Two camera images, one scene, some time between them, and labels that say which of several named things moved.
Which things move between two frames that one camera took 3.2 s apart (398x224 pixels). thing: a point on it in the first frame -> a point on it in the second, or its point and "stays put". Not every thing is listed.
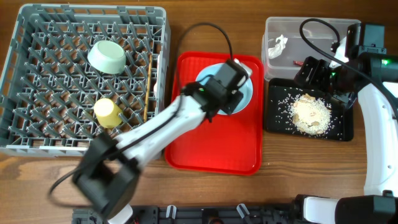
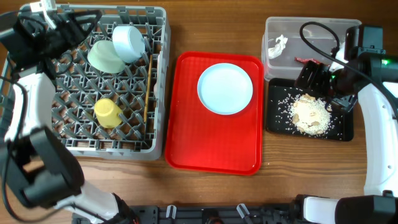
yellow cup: (108, 114) stays put
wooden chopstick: (148, 83) stays put
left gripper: (234, 98) -> (73, 32)
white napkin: (275, 51) stays put
